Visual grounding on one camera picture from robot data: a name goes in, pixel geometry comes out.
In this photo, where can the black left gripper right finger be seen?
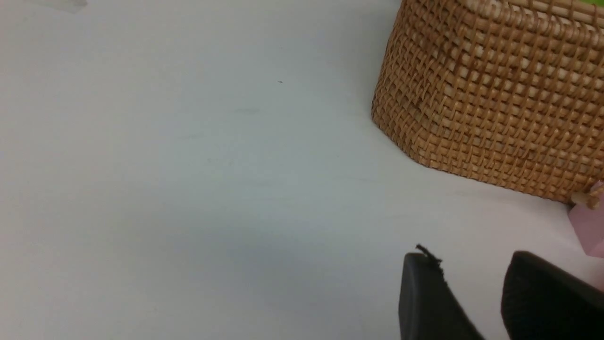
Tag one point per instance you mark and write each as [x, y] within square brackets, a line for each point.
[541, 301]

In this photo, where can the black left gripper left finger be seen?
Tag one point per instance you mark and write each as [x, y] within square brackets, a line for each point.
[428, 309]

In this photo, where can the pink foam block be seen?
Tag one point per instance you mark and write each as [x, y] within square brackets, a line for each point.
[587, 219]

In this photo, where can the woven rattan basket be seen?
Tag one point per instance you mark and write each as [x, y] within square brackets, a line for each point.
[505, 92]

